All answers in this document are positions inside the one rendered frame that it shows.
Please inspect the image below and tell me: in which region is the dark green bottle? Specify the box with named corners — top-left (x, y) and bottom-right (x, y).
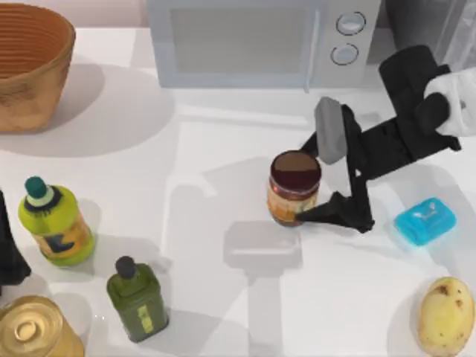
top-left (106, 256), bottom-right (170, 344)

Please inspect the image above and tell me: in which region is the brown-lidded sauce jar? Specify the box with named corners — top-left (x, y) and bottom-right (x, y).
top-left (266, 149), bottom-right (323, 228)

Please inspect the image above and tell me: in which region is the brown wicker basket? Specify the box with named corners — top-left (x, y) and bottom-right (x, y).
top-left (0, 0), bottom-right (77, 133)

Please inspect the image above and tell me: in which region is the microwave door handle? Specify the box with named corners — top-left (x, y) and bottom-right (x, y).
top-left (303, 8), bottom-right (322, 94)

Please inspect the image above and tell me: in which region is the round microwave knob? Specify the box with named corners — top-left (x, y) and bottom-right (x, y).
top-left (335, 10), bottom-right (367, 36)
top-left (330, 42), bottom-right (361, 68)

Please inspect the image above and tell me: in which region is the microwave oven door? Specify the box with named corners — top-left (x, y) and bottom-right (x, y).
top-left (147, 0), bottom-right (321, 92)

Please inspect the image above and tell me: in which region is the gold can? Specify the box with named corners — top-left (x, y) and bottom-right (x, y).
top-left (0, 295), bottom-right (86, 357)

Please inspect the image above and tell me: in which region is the blue soap box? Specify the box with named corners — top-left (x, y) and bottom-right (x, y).
top-left (393, 197), bottom-right (458, 248)

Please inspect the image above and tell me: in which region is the yellow potato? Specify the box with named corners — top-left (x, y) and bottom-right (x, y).
top-left (417, 276), bottom-right (476, 354)

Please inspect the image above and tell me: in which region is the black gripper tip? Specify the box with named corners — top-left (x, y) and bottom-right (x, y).
top-left (0, 190), bottom-right (33, 295)

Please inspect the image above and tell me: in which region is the pale microwave oven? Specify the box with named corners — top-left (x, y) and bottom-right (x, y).
top-left (146, 0), bottom-right (384, 94)

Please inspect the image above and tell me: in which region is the yellow-green bottle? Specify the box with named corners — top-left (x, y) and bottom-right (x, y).
top-left (18, 176), bottom-right (96, 266)

